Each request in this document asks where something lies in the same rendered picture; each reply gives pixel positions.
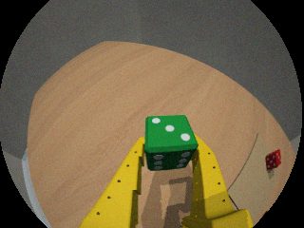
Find green die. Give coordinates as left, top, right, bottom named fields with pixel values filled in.
left=144, top=115, right=199, bottom=171

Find red die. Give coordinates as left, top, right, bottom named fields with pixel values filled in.
left=265, top=149, right=281, bottom=170

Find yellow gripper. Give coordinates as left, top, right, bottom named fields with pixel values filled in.
left=79, top=134, right=254, bottom=228

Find tan square mat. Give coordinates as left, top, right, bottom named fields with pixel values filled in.
left=227, top=133, right=278, bottom=223

